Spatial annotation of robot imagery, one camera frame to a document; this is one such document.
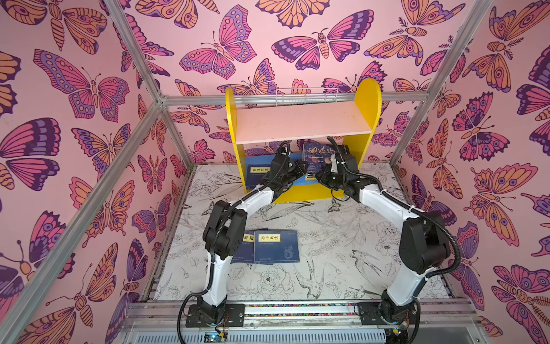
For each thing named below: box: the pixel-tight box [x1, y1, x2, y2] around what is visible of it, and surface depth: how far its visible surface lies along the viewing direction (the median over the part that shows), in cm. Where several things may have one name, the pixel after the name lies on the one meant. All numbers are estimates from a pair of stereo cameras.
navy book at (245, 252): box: [230, 230, 255, 264], surface depth 89 cm
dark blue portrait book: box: [302, 141, 338, 173], surface depth 96 cm
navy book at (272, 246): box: [253, 229, 301, 266], surface depth 88 cm
